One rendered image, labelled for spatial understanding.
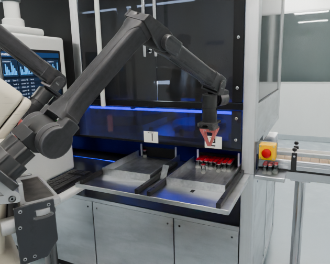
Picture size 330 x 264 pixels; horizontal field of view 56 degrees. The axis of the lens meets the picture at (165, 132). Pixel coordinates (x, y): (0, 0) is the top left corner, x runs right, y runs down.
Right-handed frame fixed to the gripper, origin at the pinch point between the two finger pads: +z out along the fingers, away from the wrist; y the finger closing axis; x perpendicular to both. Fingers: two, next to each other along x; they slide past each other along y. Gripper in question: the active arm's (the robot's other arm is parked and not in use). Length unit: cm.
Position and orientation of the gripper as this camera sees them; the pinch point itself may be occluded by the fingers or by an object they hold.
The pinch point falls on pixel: (209, 144)
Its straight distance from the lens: 124.2
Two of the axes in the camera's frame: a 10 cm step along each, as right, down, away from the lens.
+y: 4.3, -2.0, 8.8
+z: 0.2, 9.8, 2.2
